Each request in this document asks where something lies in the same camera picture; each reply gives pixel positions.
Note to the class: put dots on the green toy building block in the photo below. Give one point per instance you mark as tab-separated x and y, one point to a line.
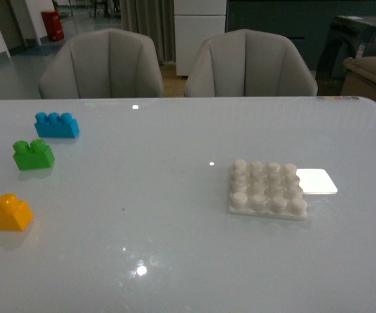
33	156

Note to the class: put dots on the left grey armchair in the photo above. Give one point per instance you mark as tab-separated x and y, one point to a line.
108	63

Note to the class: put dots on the right grey armchair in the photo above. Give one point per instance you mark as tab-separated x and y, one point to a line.
247	63

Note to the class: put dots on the white studded base plate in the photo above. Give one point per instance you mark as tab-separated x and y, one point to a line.
266	190

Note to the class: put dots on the yellow toy building block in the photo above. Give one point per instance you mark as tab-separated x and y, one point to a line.
15	214

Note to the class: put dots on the dark kitchen counter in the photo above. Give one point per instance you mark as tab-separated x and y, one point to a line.
306	23

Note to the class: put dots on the white drawer cabinet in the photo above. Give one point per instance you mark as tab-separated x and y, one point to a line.
194	22

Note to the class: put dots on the black box appliance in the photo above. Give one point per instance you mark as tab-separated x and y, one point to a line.
348	36

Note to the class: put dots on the brown sofa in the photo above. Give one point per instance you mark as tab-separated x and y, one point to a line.
360	79

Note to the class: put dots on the coloured sticker strip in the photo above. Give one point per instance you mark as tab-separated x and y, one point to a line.
337	98

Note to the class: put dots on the blue toy building block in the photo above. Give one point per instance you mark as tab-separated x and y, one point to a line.
53	125

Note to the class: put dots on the grey curtain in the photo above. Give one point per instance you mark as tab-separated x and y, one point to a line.
155	19

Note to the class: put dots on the red bin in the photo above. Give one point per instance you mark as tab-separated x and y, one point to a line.
52	23

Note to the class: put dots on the grey armchair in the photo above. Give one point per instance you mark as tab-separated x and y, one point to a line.
108	63
247	63

